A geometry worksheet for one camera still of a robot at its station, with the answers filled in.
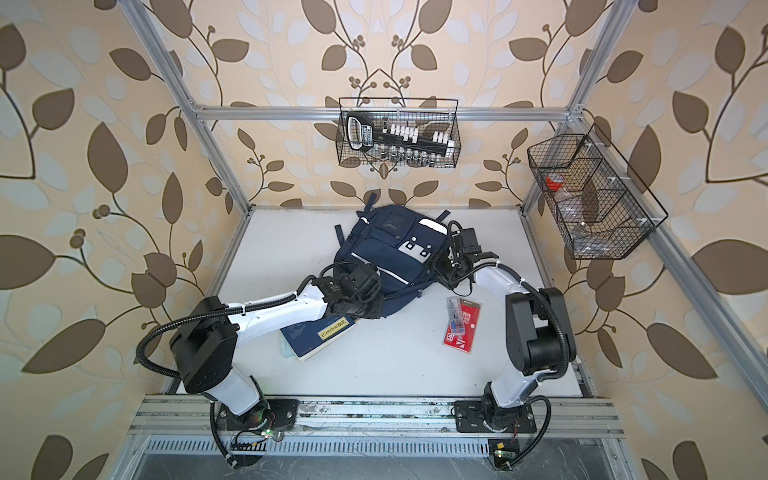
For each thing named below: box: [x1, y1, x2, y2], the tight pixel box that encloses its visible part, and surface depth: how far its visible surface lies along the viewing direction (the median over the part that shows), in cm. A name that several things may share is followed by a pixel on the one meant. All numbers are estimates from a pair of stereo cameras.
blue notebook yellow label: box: [280, 314, 357, 362], surface depth 85 cm
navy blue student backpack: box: [333, 193, 450, 317], surface depth 107 cm
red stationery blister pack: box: [443, 296, 482, 354], surface depth 91 cm
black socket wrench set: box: [346, 112, 455, 167], surface depth 86 cm
